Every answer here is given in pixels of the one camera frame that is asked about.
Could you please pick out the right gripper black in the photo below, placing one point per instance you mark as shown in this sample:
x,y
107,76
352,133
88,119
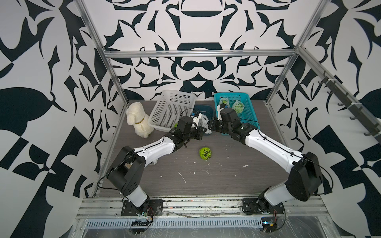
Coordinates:
x,y
212,125

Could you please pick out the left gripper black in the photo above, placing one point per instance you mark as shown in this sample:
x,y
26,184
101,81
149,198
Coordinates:
x,y
199,133

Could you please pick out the white foam net sleeve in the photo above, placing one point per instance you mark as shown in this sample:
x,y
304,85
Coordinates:
x,y
224,99

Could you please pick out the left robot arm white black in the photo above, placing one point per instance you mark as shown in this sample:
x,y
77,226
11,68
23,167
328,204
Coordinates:
x,y
126,171

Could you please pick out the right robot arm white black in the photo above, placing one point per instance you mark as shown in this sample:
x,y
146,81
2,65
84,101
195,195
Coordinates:
x,y
304,171

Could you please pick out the teal perforated plastic basket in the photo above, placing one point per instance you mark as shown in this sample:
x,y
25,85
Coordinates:
x,y
248,115

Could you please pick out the dark blue plastic tub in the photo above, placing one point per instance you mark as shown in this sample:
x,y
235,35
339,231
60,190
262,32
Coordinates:
x,y
204,109

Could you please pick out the white perforated plastic basket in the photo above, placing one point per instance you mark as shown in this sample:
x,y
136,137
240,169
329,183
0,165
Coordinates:
x,y
169,108

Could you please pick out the patterned small pouch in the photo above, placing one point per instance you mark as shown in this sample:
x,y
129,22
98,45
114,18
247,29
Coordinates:
x,y
154,162

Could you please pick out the white plush dog toy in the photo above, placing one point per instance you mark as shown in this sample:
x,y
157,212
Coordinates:
x,y
137,118

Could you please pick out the right green circuit board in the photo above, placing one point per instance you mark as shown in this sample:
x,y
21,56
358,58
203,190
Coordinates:
x,y
269,225

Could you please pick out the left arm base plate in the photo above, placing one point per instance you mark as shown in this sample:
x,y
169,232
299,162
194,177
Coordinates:
x,y
151,206

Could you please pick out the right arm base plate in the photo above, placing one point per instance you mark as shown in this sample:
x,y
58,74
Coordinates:
x,y
255,206

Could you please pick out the black wall hook rail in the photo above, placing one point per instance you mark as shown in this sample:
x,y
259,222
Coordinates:
x,y
358,110

